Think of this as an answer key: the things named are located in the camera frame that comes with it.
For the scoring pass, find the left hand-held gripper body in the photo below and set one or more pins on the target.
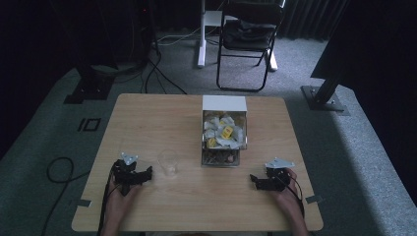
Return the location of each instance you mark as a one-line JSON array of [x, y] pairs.
[[126, 172]]

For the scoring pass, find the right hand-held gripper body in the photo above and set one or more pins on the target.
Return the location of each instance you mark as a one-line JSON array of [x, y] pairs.
[[277, 177]]

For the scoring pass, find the person's right hand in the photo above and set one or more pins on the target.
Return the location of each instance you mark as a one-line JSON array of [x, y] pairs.
[[288, 196]]

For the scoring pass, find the person's left hand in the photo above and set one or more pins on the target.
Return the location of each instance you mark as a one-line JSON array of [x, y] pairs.
[[119, 201]]

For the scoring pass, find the clear plastic cup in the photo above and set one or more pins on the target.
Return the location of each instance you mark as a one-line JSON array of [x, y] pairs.
[[168, 163]]

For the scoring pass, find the grey tape strip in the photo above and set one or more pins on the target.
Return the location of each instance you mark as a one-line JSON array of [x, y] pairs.
[[314, 199]]

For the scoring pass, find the pile of brown packets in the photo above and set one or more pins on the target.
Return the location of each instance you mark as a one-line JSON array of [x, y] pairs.
[[219, 157]]

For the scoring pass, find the pile of white tea bag packets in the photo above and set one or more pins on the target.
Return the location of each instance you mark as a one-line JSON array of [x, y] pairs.
[[223, 132]]

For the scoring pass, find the white box with clear drawers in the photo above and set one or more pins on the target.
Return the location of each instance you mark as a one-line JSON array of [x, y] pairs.
[[224, 103]]

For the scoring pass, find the black stand with flat base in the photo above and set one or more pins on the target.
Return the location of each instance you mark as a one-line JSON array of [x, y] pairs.
[[88, 87]]

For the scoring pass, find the white desk leg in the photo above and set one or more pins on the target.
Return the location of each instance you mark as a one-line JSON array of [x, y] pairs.
[[272, 60], [202, 39]]

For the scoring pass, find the black folding chair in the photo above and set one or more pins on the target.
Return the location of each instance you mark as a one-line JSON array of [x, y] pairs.
[[249, 55]]

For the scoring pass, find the dark cloth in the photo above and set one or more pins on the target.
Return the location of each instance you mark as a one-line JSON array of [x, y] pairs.
[[249, 32]]

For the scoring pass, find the dark panel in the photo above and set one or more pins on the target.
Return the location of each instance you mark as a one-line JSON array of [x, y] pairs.
[[367, 39]]

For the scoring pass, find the black post with metal base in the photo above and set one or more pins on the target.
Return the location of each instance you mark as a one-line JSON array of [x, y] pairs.
[[323, 96]]

